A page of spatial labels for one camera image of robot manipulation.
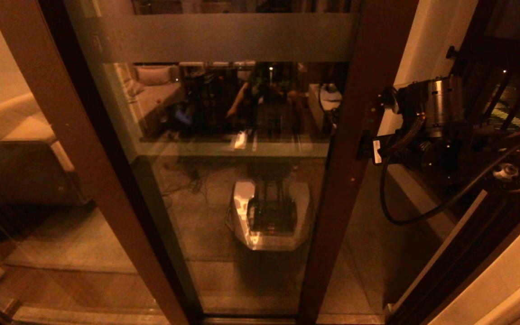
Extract brown framed sliding glass door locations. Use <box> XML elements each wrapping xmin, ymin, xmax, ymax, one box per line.
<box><xmin>64</xmin><ymin>0</ymin><xmax>419</xmax><ymax>325</ymax></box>

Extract dark stone window sill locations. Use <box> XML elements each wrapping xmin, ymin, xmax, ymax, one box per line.
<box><xmin>386</xmin><ymin>165</ymin><xmax>461</xmax><ymax>240</ymax></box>

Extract dark brown door jamb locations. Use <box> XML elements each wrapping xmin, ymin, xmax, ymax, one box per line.
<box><xmin>384</xmin><ymin>190</ymin><xmax>520</xmax><ymax>325</ymax></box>

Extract metal door floor track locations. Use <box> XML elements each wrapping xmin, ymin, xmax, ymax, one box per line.
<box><xmin>12</xmin><ymin>307</ymin><xmax>385</xmax><ymax>325</ymax></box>

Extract fixed brown door frame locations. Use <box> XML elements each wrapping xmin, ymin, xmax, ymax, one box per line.
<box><xmin>0</xmin><ymin>0</ymin><xmax>202</xmax><ymax>325</ymax></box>

